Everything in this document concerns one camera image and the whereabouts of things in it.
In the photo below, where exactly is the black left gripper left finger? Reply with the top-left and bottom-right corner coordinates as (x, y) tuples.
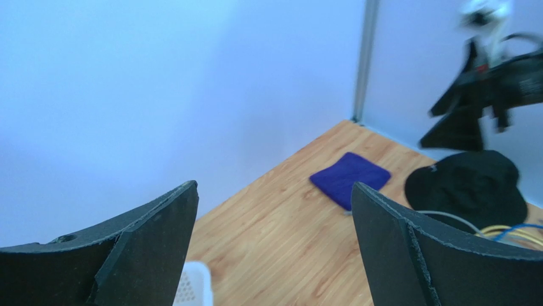
(1, 180), (199, 305)

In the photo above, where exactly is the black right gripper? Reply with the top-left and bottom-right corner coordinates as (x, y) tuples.
(419, 36), (542, 152)

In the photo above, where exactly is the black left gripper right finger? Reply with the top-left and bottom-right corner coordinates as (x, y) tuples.
(351, 182), (542, 305)

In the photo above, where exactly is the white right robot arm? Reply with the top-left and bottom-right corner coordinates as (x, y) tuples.
(419, 1), (542, 151)

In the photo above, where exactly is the white plastic basket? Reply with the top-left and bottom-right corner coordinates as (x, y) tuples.
(173, 261), (214, 306)

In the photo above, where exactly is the black bucket hat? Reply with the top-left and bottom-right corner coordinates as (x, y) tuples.
(404, 150), (528, 232)

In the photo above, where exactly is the purple folded cloth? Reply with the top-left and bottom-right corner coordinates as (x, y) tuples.
(309, 152), (391, 212)

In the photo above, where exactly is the blue ethernet cable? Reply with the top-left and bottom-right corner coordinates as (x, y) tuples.
(492, 223), (543, 243)

